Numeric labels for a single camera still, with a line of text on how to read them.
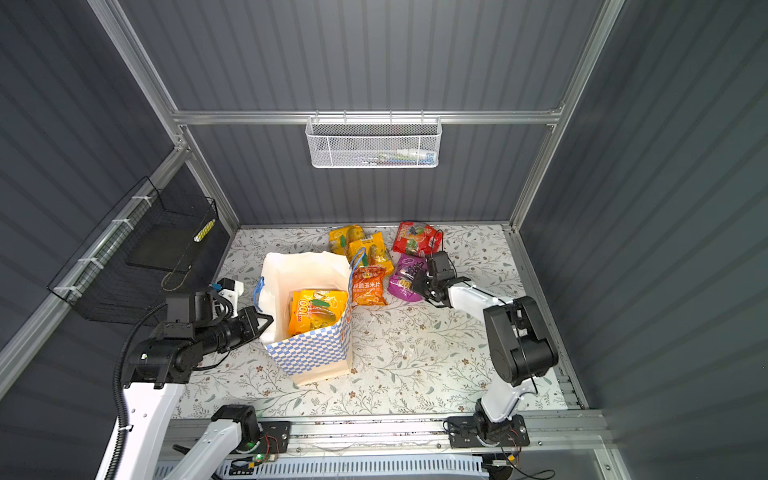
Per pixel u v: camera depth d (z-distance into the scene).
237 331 0.60
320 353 0.71
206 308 0.53
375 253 1.05
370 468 0.77
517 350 0.47
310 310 0.86
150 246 0.80
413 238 1.08
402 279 0.96
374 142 1.24
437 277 0.75
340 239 1.10
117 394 0.41
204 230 0.82
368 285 0.96
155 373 0.43
